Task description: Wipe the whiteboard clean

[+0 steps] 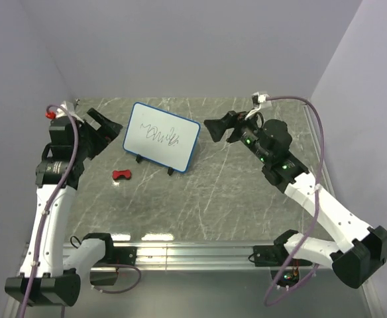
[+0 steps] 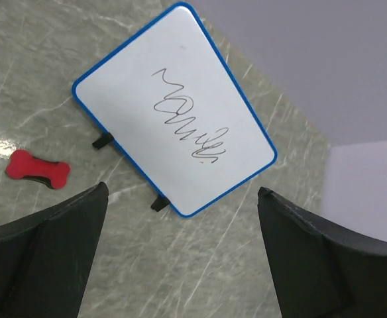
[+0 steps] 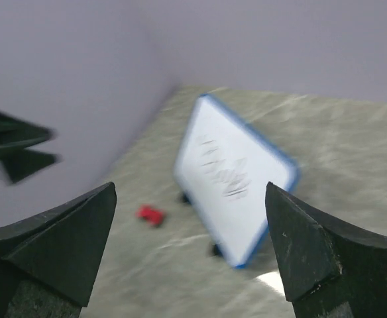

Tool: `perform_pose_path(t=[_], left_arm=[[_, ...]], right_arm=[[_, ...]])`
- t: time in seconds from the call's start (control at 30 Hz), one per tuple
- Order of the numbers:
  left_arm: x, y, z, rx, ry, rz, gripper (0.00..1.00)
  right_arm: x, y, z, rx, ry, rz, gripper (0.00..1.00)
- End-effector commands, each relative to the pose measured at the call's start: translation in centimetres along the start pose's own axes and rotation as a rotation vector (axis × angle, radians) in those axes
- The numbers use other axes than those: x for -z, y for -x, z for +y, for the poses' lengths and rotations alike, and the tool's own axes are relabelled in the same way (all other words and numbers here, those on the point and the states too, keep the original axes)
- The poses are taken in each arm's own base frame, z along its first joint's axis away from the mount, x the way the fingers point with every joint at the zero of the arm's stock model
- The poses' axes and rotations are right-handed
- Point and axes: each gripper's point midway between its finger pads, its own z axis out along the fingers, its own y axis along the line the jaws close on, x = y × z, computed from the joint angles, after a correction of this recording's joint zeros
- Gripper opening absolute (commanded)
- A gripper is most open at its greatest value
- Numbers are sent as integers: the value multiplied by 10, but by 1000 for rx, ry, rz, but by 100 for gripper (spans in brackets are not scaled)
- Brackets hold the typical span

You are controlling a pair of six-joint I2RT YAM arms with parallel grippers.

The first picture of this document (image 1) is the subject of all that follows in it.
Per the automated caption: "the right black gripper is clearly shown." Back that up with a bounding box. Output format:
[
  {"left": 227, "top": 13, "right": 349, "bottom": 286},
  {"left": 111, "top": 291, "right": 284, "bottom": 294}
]
[{"left": 204, "top": 109, "right": 271, "bottom": 164}]

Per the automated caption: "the red bone-shaped eraser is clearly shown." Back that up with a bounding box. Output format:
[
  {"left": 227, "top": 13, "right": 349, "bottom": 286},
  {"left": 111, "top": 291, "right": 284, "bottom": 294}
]
[{"left": 112, "top": 170, "right": 132, "bottom": 182}]

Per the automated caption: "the blue framed whiteboard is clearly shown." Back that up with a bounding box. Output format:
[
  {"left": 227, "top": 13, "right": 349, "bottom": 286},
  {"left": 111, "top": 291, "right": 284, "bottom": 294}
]
[{"left": 123, "top": 102, "right": 201, "bottom": 173}]

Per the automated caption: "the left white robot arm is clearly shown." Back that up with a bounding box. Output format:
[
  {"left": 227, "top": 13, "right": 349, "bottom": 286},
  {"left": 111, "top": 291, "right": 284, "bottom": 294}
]
[{"left": 5, "top": 105, "right": 123, "bottom": 307}]

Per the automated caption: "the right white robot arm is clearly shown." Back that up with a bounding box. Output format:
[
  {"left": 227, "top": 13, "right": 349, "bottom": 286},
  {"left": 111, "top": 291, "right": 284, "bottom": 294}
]
[{"left": 204, "top": 111, "right": 387, "bottom": 289}]

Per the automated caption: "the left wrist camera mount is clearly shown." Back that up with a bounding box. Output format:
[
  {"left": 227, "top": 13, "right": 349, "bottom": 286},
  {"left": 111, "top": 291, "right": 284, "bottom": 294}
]
[{"left": 45, "top": 101, "right": 83, "bottom": 122}]

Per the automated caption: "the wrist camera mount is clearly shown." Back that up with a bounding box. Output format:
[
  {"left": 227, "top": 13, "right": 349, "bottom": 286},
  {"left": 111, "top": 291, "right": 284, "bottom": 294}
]
[
  {"left": 245, "top": 92, "right": 272, "bottom": 119},
  {"left": 45, "top": 101, "right": 83, "bottom": 122}
]

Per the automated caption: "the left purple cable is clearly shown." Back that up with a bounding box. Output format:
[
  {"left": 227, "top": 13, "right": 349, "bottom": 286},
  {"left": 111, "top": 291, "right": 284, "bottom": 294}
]
[{"left": 16, "top": 104, "right": 142, "bottom": 318}]

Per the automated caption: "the purple cable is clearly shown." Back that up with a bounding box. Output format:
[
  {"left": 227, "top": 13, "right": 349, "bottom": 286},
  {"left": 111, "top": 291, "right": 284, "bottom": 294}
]
[
  {"left": 16, "top": 104, "right": 142, "bottom": 318},
  {"left": 263, "top": 95, "right": 325, "bottom": 307}
]

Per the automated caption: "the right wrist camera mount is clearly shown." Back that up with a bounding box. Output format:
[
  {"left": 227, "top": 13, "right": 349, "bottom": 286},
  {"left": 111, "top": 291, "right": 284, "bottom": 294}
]
[{"left": 245, "top": 92, "right": 272, "bottom": 119}]

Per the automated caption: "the aluminium mounting rail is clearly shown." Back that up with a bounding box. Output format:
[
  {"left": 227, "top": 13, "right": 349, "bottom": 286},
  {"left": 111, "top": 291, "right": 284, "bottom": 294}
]
[{"left": 59, "top": 241, "right": 317, "bottom": 271}]

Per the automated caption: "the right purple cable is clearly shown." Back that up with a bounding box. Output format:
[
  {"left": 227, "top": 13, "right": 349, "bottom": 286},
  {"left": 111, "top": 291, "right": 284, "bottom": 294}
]
[{"left": 263, "top": 95, "right": 325, "bottom": 307}]

